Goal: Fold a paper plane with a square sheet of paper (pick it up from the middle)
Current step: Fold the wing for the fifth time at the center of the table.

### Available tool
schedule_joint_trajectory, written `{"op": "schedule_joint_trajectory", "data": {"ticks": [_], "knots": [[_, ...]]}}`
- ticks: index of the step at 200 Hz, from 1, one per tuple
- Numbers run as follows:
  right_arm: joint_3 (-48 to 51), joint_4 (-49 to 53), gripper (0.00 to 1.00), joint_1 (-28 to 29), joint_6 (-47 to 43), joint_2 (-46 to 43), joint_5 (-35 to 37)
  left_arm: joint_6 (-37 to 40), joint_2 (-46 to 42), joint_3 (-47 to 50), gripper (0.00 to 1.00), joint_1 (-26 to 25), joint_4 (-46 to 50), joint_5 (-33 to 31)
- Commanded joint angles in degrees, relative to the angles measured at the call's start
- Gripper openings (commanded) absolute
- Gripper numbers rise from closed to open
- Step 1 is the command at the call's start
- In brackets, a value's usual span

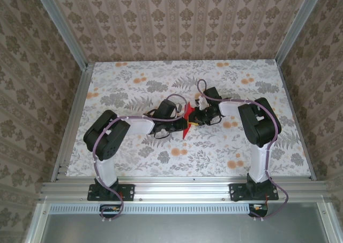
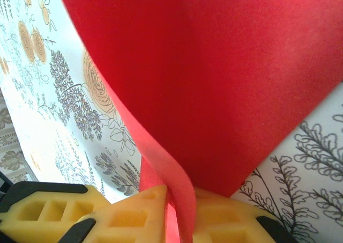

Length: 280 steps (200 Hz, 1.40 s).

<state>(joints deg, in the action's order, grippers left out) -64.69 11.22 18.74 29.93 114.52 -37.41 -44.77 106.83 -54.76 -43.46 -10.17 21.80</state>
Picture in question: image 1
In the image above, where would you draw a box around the red square paper sheet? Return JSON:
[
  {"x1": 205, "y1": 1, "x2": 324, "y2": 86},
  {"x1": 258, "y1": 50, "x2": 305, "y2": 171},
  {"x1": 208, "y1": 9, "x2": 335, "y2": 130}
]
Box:
[{"x1": 183, "y1": 102, "x2": 195, "y2": 139}]

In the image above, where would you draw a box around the grey sheet metal panel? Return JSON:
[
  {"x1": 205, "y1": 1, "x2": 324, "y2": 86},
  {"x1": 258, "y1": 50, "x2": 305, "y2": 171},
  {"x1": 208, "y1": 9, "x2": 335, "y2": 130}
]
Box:
[{"x1": 25, "y1": 202, "x2": 343, "y2": 243}]

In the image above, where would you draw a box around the floral patterned table mat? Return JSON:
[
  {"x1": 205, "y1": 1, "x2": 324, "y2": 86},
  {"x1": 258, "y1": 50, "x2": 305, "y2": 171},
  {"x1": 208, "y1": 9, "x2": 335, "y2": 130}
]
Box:
[{"x1": 65, "y1": 61, "x2": 314, "y2": 178}]

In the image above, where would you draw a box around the aluminium mounting beam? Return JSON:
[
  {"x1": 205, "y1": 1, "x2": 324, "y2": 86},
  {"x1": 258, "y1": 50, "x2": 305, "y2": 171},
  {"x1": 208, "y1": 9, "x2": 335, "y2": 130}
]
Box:
[{"x1": 40, "y1": 176, "x2": 332, "y2": 202}]

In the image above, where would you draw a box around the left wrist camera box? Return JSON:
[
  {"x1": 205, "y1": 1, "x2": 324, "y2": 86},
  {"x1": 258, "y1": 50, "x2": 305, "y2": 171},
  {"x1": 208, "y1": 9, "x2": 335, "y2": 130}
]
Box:
[{"x1": 156, "y1": 99, "x2": 183, "y2": 119}]

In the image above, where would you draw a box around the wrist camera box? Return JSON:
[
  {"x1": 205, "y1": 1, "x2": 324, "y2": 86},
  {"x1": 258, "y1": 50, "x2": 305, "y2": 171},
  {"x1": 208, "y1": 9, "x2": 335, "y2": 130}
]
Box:
[
  {"x1": 198, "y1": 86, "x2": 222, "y2": 106},
  {"x1": 156, "y1": 99, "x2": 183, "y2": 119}
]

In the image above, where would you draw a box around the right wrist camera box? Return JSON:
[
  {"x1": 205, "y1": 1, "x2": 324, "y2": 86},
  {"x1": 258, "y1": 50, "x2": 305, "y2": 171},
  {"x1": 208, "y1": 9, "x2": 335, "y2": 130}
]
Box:
[{"x1": 198, "y1": 86, "x2": 222, "y2": 106}]

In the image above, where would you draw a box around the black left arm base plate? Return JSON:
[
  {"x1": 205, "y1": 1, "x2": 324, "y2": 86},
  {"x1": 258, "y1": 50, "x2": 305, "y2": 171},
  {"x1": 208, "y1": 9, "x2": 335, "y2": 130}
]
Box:
[{"x1": 87, "y1": 183, "x2": 135, "y2": 202}]

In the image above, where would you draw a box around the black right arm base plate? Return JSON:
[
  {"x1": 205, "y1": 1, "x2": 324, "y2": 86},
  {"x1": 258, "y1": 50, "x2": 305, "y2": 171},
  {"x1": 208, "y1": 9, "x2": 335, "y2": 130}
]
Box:
[{"x1": 229, "y1": 183, "x2": 280, "y2": 202}]

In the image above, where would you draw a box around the grey slotted cable duct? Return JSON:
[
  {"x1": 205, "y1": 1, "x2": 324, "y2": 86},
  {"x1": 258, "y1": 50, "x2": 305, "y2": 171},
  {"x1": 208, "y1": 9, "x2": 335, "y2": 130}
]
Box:
[{"x1": 49, "y1": 203, "x2": 252, "y2": 214}]

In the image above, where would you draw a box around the aluminium side rail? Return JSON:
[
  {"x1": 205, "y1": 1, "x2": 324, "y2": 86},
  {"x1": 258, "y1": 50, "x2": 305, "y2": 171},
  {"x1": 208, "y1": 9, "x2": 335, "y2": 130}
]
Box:
[
  {"x1": 275, "y1": 60, "x2": 317, "y2": 181},
  {"x1": 50, "y1": 63, "x2": 94, "y2": 182}
]

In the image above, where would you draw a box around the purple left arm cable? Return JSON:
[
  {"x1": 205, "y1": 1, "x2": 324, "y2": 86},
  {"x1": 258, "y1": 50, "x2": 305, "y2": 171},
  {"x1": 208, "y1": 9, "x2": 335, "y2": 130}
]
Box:
[{"x1": 92, "y1": 94, "x2": 188, "y2": 224}]

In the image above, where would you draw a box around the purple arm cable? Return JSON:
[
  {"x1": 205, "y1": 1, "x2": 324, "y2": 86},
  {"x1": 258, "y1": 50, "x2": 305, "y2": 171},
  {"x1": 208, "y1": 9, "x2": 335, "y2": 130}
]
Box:
[
  {"x1": 92, "y1": 94, "x2": 188, "y2": 224},
  {"x1": 196, "y1": 78, "x2": 289, "y2": 222}
]

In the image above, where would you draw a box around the black cable connector box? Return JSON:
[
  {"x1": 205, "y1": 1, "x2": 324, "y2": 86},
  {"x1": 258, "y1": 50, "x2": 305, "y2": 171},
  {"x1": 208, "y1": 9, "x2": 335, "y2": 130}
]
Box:
[
  {"x1": 99, "y1": 204, "x2": 124, "y2": 219},
  {"x1": 248, "y1": 202, "x2": 269, "y2": 218}
]

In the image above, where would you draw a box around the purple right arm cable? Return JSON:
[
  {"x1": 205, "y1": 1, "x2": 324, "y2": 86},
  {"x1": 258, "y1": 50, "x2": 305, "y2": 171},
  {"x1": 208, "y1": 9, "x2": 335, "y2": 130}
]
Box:
[{"x1": 196, "y1": 78, "x2": 289, "y2": 222}]

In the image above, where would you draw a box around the aluminium frame post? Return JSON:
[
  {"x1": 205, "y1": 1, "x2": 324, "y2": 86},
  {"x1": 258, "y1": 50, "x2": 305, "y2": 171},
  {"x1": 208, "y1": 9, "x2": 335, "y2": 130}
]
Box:
[
  {"x1": 275, "y1": 0, "x2": 326, "y2": 67},
  {"x1": 33, "y1": 0, "x2": 89, "y2": 69}
]

